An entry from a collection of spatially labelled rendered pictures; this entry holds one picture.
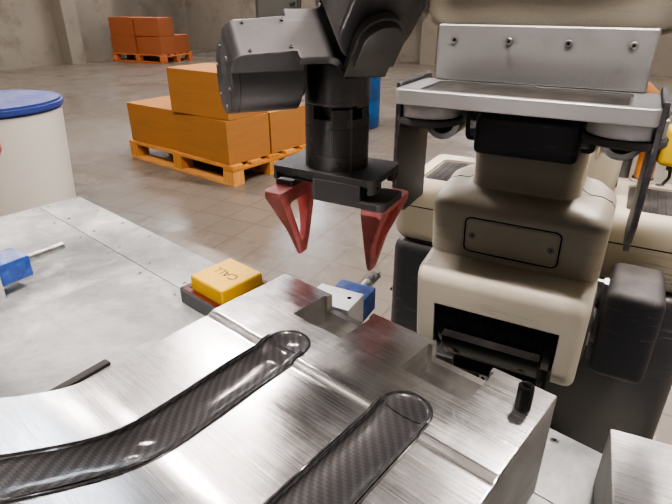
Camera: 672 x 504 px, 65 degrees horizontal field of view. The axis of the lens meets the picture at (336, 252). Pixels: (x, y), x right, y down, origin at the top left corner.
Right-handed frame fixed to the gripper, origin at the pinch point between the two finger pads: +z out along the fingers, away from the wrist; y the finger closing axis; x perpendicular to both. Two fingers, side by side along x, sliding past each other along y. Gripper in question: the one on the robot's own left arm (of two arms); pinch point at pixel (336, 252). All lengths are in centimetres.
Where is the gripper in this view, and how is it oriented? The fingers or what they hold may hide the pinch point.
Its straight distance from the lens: 52.3
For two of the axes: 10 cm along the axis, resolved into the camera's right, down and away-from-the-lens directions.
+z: -0.1, 9.0, 4.4
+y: 8.9, 2.1, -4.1
